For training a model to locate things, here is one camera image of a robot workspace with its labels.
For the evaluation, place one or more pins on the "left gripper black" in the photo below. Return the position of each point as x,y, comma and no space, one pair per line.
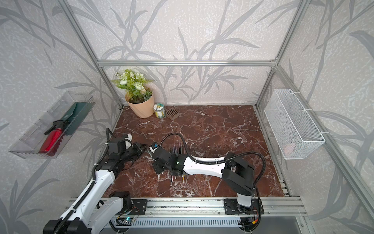
138,147

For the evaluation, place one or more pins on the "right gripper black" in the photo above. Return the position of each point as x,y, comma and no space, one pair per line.
156,170

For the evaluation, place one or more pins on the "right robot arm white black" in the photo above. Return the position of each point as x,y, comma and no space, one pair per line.
236,173

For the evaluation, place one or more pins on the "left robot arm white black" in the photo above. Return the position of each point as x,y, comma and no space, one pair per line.
87,215

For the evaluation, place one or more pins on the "terracotta flower pot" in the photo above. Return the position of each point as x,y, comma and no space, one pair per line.
144,109

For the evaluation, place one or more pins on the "brown drain grate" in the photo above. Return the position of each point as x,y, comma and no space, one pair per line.
172,113

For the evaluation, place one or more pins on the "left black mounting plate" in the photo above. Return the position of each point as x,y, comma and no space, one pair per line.
139,207

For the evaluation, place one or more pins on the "black mounting plate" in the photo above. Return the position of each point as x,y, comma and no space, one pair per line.
139,207
232,207

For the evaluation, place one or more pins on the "small tin can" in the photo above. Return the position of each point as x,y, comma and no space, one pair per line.
159,110

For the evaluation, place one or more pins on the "green circuit board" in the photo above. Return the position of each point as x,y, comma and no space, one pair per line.
126,220

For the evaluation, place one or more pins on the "green plant white flowers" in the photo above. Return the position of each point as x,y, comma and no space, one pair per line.
135,85

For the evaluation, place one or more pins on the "red spray bottle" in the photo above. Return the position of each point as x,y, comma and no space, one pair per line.
54,138

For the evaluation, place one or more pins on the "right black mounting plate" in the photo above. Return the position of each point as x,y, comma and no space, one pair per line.
232,207

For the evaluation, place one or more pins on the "pink object in basket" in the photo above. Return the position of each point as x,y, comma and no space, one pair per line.
289,149

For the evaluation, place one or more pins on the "clear plastic wall tray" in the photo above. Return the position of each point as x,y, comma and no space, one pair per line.
28,146

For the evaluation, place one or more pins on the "white wire mesh basket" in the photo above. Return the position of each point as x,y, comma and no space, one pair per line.
291,122

